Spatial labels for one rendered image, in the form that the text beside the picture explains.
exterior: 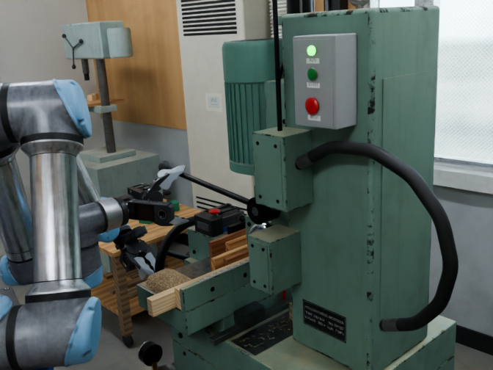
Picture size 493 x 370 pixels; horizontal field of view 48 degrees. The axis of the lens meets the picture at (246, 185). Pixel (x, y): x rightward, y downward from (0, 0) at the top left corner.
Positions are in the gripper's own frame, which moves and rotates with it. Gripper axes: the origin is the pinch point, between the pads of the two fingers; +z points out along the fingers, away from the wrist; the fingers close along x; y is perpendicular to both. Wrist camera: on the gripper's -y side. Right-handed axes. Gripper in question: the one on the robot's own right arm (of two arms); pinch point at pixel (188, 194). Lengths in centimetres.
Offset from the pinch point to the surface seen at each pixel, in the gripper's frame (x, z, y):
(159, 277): 15.6, -15.4, -7.4
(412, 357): 27, 15, -59
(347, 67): -36, -1, -51
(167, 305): 16.8, -20.4, -18.0
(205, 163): 41, 107, 134
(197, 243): 16.9, 4.7, 4.1
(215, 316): 22.4, -10.2, -21.9
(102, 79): -1, 91, 217
